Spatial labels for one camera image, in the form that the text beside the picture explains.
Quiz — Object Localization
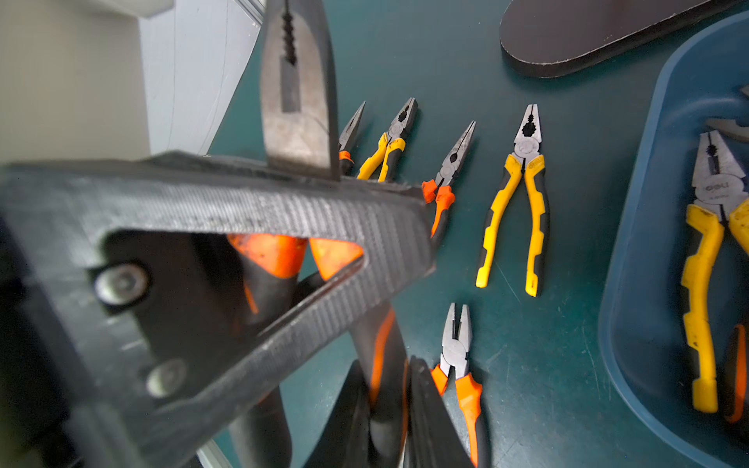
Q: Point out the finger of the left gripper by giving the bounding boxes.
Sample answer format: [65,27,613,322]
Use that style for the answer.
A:
[1,152,434,467]

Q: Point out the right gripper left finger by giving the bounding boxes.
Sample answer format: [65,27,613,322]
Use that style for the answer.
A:
[304,360,370,468]

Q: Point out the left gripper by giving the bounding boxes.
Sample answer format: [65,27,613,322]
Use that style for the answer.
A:
[1,223,117,467]

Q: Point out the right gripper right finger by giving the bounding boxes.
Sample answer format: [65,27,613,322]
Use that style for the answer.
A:
[406,356,473,467]

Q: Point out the small orange pliers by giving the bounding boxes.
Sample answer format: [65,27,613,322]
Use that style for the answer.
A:
[431,302,491,467]

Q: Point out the orange long nose pliers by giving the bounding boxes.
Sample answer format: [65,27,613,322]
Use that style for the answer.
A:
[421,121,477,248]

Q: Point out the yellow black combination pliers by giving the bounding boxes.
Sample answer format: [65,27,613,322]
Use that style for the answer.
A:
[475,103,551,298]

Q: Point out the yellow grey pliers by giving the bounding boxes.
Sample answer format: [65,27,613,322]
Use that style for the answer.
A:
[357,97,419,183]

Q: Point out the orange striped black pliers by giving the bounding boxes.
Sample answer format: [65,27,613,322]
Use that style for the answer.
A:
[225,0,411,468]

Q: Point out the yellow handled end nippers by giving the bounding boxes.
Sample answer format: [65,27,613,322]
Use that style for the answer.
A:
[705,118,748,144]

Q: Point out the blue storage box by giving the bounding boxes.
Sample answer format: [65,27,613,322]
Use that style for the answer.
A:
[599,13,748,467]

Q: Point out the black metal glass stand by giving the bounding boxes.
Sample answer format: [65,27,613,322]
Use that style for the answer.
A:
[499,0,738,79]

